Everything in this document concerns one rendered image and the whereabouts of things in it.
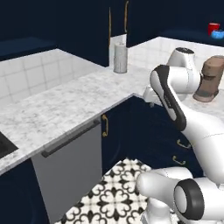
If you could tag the white paper towel roll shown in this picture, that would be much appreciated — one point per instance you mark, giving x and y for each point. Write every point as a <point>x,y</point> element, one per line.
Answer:
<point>120,58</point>

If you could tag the navy base cabinet door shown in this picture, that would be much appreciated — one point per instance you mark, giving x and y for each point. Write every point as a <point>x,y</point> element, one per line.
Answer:
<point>116,140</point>

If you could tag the navy drawer front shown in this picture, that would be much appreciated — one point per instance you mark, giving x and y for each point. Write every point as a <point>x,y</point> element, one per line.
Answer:
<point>157,128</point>
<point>163,157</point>

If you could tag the grey dishwasher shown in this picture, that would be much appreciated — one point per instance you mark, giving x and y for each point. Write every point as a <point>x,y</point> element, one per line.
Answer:
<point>70,172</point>

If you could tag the brown coffee machine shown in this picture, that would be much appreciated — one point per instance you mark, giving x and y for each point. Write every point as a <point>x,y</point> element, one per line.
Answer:
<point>210,78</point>

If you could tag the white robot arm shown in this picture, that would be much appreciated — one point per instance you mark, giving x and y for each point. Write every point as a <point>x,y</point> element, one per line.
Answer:
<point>204,137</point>

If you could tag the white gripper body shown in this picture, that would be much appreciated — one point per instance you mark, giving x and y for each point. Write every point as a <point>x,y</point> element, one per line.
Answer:
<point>150,94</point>

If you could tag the blue bowl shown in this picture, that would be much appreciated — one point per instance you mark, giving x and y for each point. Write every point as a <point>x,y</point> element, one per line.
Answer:
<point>218,34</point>

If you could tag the narrow navy wall cabinet door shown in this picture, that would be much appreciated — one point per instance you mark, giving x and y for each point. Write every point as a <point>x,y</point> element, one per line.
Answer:
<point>118,17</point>

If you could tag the navy base cabinet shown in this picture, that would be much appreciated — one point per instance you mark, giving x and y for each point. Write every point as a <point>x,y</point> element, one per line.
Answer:
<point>20,195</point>

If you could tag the navy wall cabinet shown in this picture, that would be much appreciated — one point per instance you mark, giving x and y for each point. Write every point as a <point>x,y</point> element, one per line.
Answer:
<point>163,14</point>

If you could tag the red cup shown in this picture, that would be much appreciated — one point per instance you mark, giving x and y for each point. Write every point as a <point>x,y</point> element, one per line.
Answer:
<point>213,27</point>

